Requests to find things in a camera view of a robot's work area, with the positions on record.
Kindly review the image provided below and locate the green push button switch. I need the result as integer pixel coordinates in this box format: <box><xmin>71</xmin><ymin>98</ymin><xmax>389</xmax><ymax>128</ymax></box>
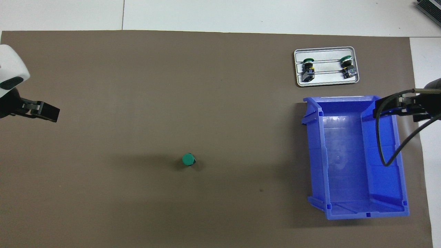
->
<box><xmin>340</xmin><ymin>55</ymin><xmax>358</xmax><ymax>79</ymax></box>
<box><xmin>302</xmin><ymin>58</ymin><xmax>316</xmax><ymax>82</ymax></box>
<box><xmin>182</xmin><ymin>153</ymin><xmax>197</xmax><ymax>169</ymax></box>

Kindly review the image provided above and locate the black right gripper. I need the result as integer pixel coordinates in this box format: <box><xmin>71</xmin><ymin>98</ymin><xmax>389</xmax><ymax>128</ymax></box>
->
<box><xmin>373</xmin><ymin>78</ymin><xmax>441</xmax><ymax>123</ymax></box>

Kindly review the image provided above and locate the blue plastic storage bin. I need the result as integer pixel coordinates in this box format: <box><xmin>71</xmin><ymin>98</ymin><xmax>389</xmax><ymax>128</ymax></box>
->
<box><xmin>301</xmin><ymin>95</ymin><xmax>410</xmax><ymax>220</ymax></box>

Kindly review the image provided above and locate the brown table mat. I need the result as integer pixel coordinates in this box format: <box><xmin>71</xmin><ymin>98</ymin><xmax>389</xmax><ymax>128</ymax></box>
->
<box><xmin>0</xmin><ymin>30</ymin><xmax>434</xmax><ymax>248</ymax></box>

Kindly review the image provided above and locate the grey metal tray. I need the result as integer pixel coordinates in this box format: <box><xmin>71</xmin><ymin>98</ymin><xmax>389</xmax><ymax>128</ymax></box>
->
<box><xmin>294</xmin><ymin>46</ymin><xmax>360</xmax><ymax>86</ymax></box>

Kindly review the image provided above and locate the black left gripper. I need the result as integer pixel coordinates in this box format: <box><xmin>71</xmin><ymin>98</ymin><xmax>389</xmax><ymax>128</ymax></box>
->
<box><xmin>0</xmin><ymin>88</ymin><xmax>61</xmax><ymax>123</ymax></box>

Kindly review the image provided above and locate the grey ridged metal device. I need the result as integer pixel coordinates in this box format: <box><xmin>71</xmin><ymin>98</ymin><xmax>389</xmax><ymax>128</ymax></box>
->
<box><xmin>415</xmin><ymin>0</ymin><xmax>441</xmax><ymax>23</ymax></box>

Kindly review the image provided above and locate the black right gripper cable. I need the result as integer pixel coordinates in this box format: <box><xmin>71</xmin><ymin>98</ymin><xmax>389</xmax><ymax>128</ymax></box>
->
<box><xmin>376</xmin><ymin>89</ymin><xmax>441</xmax><ymax>167</ymax></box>

